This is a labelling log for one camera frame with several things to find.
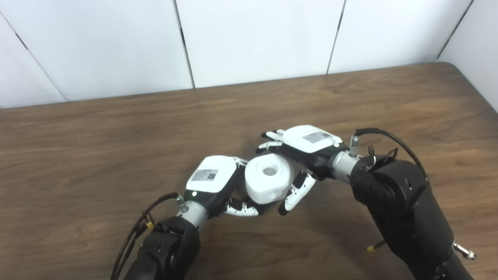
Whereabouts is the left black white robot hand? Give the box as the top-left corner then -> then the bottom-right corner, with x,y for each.
184,155 -> 260,218

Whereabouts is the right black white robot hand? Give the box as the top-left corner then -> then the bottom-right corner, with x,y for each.
255,125 -> 350,216

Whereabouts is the round white plastic piece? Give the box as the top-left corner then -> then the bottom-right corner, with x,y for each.
245,154 -> 295,205

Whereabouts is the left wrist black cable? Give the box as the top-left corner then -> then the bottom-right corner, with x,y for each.
110,192 -> 187,280

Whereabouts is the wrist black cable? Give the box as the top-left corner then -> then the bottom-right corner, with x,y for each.
110,192 -> 187,280
349,128 -> 428,181

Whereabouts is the left arm yellow-plug thin wire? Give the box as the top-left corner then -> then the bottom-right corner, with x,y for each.
121,220 -> 156,273

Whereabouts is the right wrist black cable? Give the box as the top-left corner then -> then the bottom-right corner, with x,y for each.
349,128 -> 428,181

